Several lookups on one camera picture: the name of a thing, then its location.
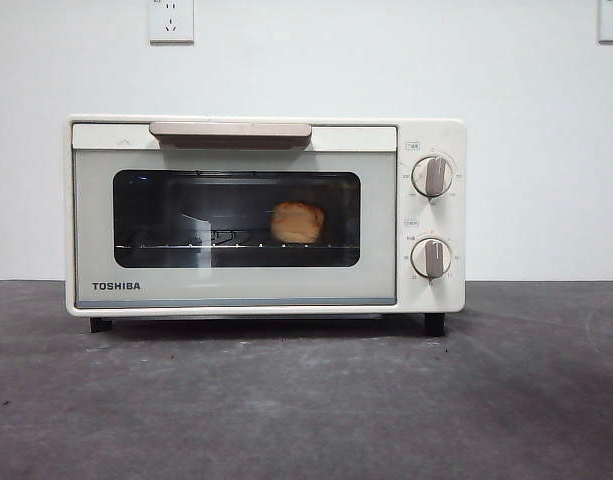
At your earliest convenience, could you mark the golden bread loaf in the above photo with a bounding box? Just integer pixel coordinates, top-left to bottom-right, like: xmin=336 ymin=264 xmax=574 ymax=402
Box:
xmin=269 ymin=200 xmax=327 ymax=245

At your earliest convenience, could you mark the glass-windowed oven door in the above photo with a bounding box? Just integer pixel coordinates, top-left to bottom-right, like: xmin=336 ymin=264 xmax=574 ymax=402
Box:
xmin=71 ymin=121 xmax=399 ymax=307

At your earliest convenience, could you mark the cream oven knob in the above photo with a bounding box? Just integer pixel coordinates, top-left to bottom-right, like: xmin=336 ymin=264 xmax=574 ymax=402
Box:
xmin=410 ymin=236 xmax=454 ymax=280
xmin=411 ymin=154 xmax=455 ymax=198

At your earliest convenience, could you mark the cream Toshiba toaster oven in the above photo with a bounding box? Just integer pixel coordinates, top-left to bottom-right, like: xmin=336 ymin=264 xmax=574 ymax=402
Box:
xmin=64 ymin=115 xmax=468 ymax=336

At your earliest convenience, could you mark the metal wire oven rack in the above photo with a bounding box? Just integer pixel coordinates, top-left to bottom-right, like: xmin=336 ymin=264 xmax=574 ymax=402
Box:
xmin=116 ymin=241 xmax=335 ymax=250

